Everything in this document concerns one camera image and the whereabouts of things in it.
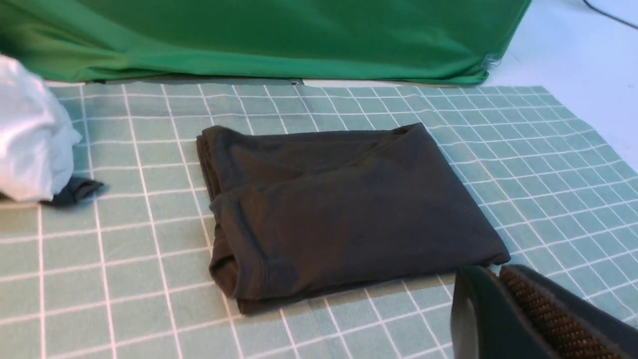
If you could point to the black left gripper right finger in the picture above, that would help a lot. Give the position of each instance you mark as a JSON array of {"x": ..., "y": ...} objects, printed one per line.
[{"x": 572, "y": 327}]

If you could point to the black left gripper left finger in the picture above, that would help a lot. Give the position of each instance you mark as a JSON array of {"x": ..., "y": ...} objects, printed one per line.
[{"x": 486, "y": 322}]

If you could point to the dark gray long-sleeve top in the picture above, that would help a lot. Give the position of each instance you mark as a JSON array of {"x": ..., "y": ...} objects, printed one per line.
[{"x": 307, "y": 214}]

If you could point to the green backdrop cloth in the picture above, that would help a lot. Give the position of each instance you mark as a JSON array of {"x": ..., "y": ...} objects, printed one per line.
[{"x": 448, "y": 42}]

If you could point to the blue garment in pile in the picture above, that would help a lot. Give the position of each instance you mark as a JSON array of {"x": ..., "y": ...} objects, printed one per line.
[{"x": 76, "y": 190}]

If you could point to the white garment in pile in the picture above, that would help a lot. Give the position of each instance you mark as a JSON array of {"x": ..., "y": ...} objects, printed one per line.
[{"x": 36, "y": 136}]

